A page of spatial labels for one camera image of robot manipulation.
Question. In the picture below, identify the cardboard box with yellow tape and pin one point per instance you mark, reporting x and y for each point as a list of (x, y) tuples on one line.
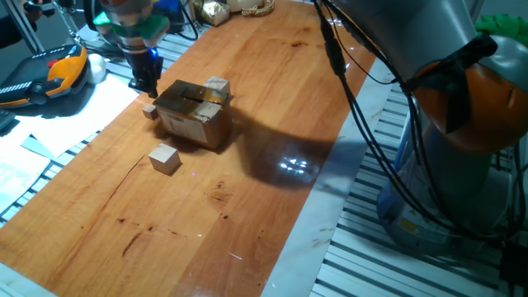
[(194, 123)]

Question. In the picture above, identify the gold foil object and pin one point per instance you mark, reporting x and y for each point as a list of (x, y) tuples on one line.
[(214, 12)]

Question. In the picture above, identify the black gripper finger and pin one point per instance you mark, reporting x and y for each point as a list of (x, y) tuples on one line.
[(140, 84), (156, 84)]

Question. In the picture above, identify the light wooden cube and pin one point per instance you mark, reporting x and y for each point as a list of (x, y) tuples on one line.
[(218, 84), (164, 160)]

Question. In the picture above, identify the white printed paper sheet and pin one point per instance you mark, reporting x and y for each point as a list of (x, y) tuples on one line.
[(20, 173), (82, 115)]

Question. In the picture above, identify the black flat device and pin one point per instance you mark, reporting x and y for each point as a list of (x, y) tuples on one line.
[(5, 119)]

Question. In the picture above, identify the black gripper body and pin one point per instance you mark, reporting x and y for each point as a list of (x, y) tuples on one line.
[(144, 64)]

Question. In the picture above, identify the green glove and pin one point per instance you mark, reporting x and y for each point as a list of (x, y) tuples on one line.
[(503, 26)]

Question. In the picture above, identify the metal tripod leg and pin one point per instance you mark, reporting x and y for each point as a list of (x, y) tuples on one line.
[(24, 26), (68, 24)]

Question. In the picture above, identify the cream round object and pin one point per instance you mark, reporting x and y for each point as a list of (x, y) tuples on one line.
[(239, 5)]

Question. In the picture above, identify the orange grey teach pendant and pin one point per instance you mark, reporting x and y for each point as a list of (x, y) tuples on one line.
[(62, 70)]

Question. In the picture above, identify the blue black object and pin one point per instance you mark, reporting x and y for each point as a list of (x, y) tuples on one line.
[(173, 16)]

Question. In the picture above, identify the small light wooden block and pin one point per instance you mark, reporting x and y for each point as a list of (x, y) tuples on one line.
[(150, 112)]

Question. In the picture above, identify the dark sleeved person forearm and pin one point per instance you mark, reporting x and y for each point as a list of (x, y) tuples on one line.
[(12, 31)]

